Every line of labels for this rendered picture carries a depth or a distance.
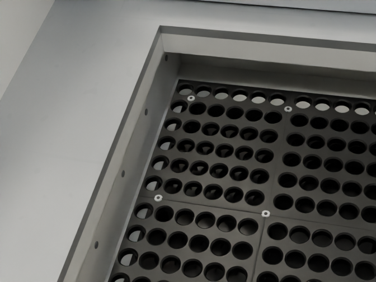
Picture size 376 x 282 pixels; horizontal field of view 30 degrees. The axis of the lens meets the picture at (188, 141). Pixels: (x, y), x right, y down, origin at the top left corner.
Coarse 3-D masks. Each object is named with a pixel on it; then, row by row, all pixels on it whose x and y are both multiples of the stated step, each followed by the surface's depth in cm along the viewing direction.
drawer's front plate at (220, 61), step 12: (192, 60) 64; (204, 60) 64; (216, 60) 64; (228, 60) 63; (240, 60) 63; (252, 60) 62; (288, 72) 62; (300, 72) 62; (312, 72) 62; (324, 72) 61; (336, 72) 61; (348, 72) 61; (360, 72) 60; (372, 72) 60
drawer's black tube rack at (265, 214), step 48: (192, 96) 53; (192, 144) 51; (240, 144) 50; (288, 144) 49; (336, 144) 53; (144, 192) 48; (192, 192) 51; (240, 192) 48; (288, 192) 47; (336, 192) 46; (144, 240) 46; (192, 240) 45; (240, 240) 45; (288, 240) 44; (336, 240) 44
